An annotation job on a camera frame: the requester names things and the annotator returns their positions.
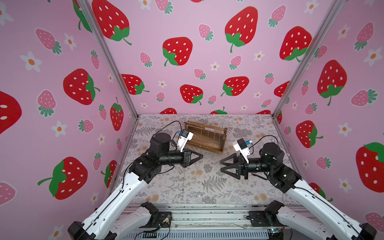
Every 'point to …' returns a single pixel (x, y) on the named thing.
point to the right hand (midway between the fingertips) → (223, 164)
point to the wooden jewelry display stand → (209, 137)
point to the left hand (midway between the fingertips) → (202, 156)
